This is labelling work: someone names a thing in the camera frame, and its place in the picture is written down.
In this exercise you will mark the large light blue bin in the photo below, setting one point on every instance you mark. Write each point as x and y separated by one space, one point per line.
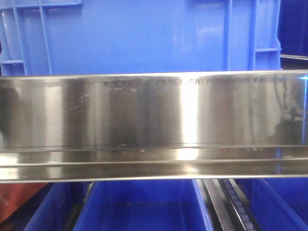
57 37

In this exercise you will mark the lower middle dark blue bin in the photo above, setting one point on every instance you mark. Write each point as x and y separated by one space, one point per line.
144 205

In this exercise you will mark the dark blue bin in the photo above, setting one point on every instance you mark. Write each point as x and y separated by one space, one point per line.
144 205
277 204
56 208

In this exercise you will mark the white roller track strip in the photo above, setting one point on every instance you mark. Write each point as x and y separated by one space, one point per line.
238 212

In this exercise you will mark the lower left dark blue bin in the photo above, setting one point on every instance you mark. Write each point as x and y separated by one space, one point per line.
56 208

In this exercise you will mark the lower right dark blue bin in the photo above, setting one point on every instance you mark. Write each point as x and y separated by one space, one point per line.
277 204

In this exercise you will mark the stainless steel shelf front rail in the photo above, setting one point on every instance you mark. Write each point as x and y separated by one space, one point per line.
243 124

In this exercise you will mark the metal lane divider rail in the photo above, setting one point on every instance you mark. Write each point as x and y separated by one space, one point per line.
220 216

